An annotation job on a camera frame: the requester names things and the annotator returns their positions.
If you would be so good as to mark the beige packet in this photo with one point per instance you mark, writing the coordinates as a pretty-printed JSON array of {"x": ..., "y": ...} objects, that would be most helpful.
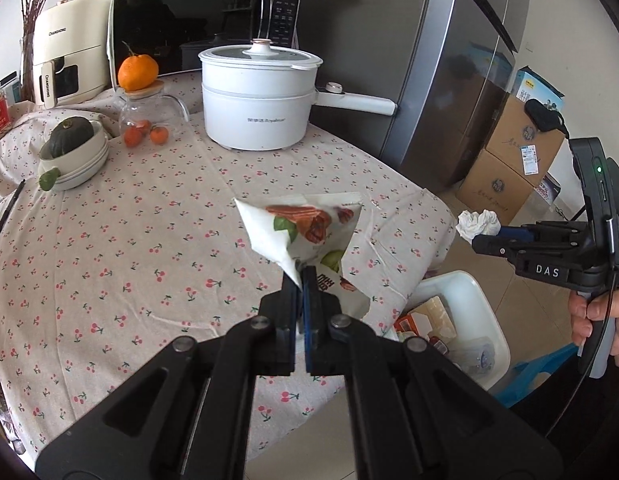
[{"x": 437, "y": 317}]

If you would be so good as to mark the cherry print tablecloth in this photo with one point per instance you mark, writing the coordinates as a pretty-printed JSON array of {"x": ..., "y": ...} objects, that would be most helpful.
[{"x": 139, "y": 270}]

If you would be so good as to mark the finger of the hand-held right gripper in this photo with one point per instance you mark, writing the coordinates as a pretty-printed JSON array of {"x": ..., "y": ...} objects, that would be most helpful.
[
  {"x": 519, "y": 232},
  {"x": 499, "y": 247}
]

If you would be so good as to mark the person's dark clothing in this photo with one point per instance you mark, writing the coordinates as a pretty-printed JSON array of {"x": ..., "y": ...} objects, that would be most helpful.
[{"x": 604, "y": 410}]

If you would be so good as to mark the glass jar with wooden lid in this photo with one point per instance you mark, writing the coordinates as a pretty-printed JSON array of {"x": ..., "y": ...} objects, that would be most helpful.
[{"x": 139, "y": 110}]

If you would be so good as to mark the dark green squash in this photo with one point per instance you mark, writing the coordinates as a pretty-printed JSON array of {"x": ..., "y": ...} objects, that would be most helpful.
[{"x": 72, "y": 137}]

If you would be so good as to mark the small purple white box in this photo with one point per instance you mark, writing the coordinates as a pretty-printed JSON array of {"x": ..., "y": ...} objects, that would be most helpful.
[{"x": 550, "y": 190}]

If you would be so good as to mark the large orange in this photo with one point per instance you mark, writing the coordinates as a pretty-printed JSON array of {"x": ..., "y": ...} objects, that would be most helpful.
[{"x": 137, "y": 72}]

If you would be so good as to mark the small orange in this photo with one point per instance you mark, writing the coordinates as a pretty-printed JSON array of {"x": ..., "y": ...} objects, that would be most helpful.
[
  {"x": 133, "y": 136},
  {"x": 159, "y": 135}
]

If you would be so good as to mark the stack of white bowls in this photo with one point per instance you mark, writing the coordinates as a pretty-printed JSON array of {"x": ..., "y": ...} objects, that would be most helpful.
[{"x": 82, "y": 165}]

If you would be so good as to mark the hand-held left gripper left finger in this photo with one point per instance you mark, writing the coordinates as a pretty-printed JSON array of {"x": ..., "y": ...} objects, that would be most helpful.
[{"x": 282, "y": 330}]

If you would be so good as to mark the red white wrapper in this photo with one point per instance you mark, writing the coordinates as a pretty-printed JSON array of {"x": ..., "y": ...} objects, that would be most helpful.
[{"x": 409, "y": 327}]

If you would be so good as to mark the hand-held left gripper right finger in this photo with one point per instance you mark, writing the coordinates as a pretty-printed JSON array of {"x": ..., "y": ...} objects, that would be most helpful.
[{"x": 310, "y": 330}]

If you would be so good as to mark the white tissue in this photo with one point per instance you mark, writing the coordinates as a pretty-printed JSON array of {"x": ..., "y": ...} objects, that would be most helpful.
[{"x": 477, "y": 224}]

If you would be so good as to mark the black pen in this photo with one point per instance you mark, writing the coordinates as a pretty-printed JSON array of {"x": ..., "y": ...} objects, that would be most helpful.
[{"x": 9, "y": 207}]

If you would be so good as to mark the blue white box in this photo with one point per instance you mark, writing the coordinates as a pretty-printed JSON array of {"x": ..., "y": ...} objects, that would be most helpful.
[{"x": 537, "y": 87}]

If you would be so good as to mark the grey refrigerator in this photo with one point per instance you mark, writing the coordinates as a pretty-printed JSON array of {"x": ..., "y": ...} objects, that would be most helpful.
[{"x": 419, "y": 75}]

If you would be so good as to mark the blue plastic stool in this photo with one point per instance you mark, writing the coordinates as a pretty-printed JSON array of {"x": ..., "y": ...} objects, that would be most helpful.
[{"x": 534, "y": 370}]

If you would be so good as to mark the cream air fryer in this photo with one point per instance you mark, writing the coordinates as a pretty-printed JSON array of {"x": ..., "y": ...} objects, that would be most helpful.
[{"x": 69, "y": 45}]

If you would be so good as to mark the clear plastic water bottle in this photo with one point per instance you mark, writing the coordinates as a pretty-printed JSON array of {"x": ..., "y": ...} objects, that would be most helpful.
[{"x": 477, "y": 357}]

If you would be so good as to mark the white electric cooking pot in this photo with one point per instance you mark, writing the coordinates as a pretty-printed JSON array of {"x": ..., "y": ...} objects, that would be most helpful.
[{"x": 254, "y": 105}]

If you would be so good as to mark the white plastic bin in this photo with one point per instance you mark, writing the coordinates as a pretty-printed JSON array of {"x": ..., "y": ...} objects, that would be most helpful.
[{"x": 469, "y": 295}]

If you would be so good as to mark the dried branches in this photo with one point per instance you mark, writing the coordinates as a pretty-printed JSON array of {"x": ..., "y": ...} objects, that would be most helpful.
[{"x": 32, "y": 5}]

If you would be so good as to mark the black microwave oven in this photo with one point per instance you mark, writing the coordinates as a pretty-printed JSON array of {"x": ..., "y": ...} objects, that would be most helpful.
[{"x": 189, "y": 25}]

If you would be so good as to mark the white fruit print snack wrapper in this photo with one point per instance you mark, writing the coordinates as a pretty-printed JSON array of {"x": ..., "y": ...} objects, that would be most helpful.
[{"x": 299, "y": 230}]

